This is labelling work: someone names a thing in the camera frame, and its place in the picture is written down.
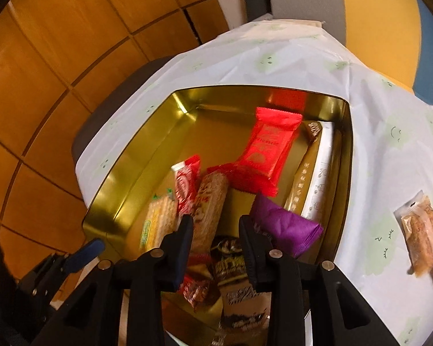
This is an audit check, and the yellow green cracker packet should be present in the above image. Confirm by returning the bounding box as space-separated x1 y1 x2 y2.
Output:
139 188 177 255

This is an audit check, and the purple snack packet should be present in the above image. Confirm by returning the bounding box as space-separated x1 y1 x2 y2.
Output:
249 194 324 258

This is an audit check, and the brown sesame paste packet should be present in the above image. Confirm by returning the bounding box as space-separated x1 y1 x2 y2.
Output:
210 236 271 333

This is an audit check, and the red ornate candy packet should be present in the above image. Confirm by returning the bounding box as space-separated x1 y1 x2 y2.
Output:
179 254 221 312

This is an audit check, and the clear brown pastry packet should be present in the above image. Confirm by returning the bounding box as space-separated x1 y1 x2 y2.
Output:
393 191 433 277

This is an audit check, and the white gold long packet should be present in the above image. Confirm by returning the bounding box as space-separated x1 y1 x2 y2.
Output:
284 120 335 223

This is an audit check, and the sesame stick squirrel packet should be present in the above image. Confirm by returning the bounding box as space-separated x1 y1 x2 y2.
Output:
191 172 228 255

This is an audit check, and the bright red snack packet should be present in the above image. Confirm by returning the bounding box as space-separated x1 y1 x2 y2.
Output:
207 107 303 197

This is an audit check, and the red white candy packet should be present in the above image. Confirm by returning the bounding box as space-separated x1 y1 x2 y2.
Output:
171 155 201 219

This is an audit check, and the gold tin box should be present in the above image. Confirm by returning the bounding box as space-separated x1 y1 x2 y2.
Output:
82 84 354 346

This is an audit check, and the pale blue smiley tablecloth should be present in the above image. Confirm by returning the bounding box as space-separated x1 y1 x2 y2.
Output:
76 20 433 345

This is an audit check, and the grey yellow blue chair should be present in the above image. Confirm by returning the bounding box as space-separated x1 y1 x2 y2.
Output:
270 0 433 105

